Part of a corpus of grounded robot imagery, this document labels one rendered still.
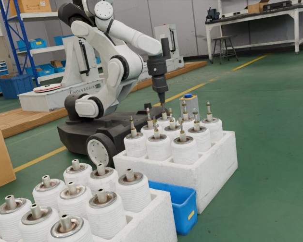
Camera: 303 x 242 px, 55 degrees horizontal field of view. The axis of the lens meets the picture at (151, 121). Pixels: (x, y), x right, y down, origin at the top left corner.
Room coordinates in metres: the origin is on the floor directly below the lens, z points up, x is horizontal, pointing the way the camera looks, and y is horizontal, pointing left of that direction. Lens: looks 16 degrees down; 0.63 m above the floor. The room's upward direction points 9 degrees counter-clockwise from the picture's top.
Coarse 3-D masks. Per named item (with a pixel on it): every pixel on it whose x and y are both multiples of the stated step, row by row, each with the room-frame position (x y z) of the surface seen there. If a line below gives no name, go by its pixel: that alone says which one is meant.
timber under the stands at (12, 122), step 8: (184, 64) 5.33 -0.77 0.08; (192, 64) 5.11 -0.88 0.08; (200, 64) 5.18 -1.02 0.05; (176, 72) 4.57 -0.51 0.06; (184, 72) 4.75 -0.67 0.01; (144, 80) 4.11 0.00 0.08; (136, 88) 3.82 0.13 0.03; (8, 112) 3.29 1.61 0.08; (16, 112) 3.21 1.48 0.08; (24, 112) 3.12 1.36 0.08; (32, 112) 3.05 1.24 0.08; (40, 112) 2.96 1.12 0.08; (48, 112) 2.89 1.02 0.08; (56, 112) 2.87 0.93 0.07; (64, 112) 2.94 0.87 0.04; (0, 120) 2.91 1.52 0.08; (8, 120) 2.84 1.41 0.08; (16, 120) 2.78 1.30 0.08; (24, 120) 2.72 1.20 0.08; (32, 120) 2.67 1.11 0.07; (40, 120) 2.73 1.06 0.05; (48, 120) 2.79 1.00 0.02; (0, 128) 2.52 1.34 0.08; (8, 128) 2.49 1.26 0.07; (16, 128) 2.54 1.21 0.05; (24, 128) 2.60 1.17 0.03; (8, 136) 2.48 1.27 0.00
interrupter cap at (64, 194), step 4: (80, 184) 0.78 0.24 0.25; (76, 188) 0.76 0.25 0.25; (80, 188) 0.75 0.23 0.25; (84, 188) 0.75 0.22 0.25; (64, 192) 0.75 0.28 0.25; (68, 192) 0.75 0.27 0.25; (76, 192) 0.74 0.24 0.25; (80, 192) 0.73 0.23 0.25; (84, 192) 0.73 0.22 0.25; (60, 196) 0.72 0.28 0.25; (64, 196) 0.72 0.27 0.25; (68, 196) 0.72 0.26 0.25; (72, 196) 0.71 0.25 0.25; (76, 196) 0.71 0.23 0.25
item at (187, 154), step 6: (174, 144) 0.99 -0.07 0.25; (186, 144) 0.97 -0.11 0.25; (192, 144) 0.97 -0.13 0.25; (174, 150) 0.98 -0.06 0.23; (180, 150) 0.96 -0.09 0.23; (186, 150) 0.96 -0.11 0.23; (192, 150) 0.97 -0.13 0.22; (174, 156) 0.99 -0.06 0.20; (180, 156) 0.96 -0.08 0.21; (186, 156) 0.96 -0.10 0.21; (192, 156) 0.96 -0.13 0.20; (198, 156) 0.99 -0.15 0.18; (174, 162) 1.00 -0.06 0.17; (180, 162) 0.97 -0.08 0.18; (186, 162) 0.96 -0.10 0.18; (192, 162) 0.96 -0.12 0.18
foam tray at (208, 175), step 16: (224, 144) 1.11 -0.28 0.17; (128, 160) 1.08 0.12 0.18; (144, 160) 1.05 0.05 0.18; (208, 160) 0.98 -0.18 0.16; (224, 160) 1.09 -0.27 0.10; (160, 176) 0.99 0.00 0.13; (176, 176) 0.95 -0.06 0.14; (192, 176) 0.91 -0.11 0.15; (208, 176) 0.97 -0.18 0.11; (224, 176) 1.08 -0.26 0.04; (208, 192) 0.96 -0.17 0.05
